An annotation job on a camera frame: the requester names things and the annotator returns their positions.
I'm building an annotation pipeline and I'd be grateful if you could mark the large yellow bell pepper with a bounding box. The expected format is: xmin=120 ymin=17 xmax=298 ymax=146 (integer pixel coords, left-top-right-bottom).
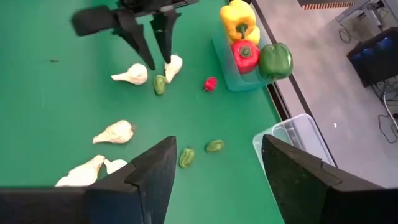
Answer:
xmin=219 ymin=0 xmax=257 ymax=43
xmin=247 ymin=26 xmax=261 ymax=46

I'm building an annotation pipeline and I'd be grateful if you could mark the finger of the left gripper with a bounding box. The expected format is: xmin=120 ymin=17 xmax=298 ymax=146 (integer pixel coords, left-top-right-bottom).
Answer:
xmin=111 ymin=10 xmax=156 ymax=71
xmin=150 ymin=8 xmax=182 ymax=65

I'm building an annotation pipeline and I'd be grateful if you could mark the green table mat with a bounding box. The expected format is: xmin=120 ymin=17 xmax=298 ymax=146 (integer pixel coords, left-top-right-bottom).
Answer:
xmin=0 ymin=0 xmax=285 ymax=224

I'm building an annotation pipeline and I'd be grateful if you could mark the clear plastic bin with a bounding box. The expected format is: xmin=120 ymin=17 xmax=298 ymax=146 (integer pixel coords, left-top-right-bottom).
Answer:
xmin=252 ymin=113 xmax=338 ymax=175

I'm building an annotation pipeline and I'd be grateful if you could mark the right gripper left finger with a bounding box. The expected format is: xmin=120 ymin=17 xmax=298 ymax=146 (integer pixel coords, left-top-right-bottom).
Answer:
xmin=0 ymin=135 xmax=178 ymax=224

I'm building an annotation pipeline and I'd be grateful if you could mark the black box with blue glow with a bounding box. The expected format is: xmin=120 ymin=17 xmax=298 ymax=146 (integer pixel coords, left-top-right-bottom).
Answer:
xmin=346 ymin=26 xmax=398 ymax=88

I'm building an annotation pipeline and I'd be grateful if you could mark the black metal table frame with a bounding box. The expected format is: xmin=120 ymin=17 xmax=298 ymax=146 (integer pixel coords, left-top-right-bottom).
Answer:
xmin=228 ymin=0 xmax=338 ymax=169

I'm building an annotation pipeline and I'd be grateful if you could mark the teal plastic bin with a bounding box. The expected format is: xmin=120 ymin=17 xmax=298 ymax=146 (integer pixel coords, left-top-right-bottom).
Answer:
xmin=211 ymin=26 xmax=295 ymax=93

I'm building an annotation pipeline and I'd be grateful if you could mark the large red bell pepper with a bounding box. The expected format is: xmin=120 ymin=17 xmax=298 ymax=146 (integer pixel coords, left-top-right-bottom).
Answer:
xmin=230 ymin=39 xmax=261 ymax=75

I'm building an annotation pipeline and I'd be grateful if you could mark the small green pepper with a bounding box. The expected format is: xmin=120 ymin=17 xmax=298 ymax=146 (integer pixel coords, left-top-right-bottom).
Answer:
xmin=178 ymin=147 xmax=196 ymax=169
xmin=205 ymin=139 xmax=225 ymax=154
xmin=153 ymin=74 xmax=167 ymax=96

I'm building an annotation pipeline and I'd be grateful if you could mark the small white garlic clove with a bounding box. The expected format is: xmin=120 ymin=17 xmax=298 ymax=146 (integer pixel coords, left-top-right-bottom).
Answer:
xmin=103 ymin=158 xmax=129 ymax=175

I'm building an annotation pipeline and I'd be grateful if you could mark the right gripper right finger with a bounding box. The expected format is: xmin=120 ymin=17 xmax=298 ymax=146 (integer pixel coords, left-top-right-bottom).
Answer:
xmin=261 ymin=134 xmax=398 ymax=224

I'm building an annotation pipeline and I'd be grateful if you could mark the large green bell pepper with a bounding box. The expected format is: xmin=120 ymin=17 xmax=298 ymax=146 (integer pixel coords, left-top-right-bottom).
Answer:
xmin=258 ymin=42 xmax=294 ymax=80

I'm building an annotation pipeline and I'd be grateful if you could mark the white garlic bulb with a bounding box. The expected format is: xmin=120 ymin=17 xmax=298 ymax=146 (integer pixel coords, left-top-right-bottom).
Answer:
xmin=111 ymin=63 xmax=149 ymax=86
xmin=164 ymin=54 xmax=183 ymax=84
xmin=92 ymin=119 xmax=135 ymax=145
xmin=55 ymin=154 xmax=106 ymax=188

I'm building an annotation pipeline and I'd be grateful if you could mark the small red pepper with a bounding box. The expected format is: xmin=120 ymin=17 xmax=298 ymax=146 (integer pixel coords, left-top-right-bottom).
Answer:
xmin=203 ymin=76 xmax=219 ymax=93

